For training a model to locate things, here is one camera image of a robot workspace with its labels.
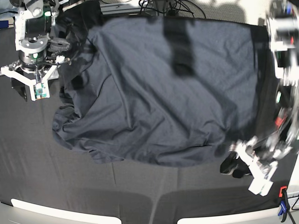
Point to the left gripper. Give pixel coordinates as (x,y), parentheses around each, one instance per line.
(262,153)

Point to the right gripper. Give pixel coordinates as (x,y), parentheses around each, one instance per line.
(55,52)

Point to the dark navy t-shirt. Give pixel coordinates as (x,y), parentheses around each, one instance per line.
(165,91)

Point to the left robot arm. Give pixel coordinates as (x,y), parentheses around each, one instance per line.
(282,23)

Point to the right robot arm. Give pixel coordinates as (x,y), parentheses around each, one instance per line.
(33,24)

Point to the red blue clamp near right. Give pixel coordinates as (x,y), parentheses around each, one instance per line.
(284,206)

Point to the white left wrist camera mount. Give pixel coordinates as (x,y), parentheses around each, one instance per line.
(259,179)

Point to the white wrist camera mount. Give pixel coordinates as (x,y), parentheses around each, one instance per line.
(259,179)
(39,86)

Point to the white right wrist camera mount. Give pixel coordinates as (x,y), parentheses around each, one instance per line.
(39,86)

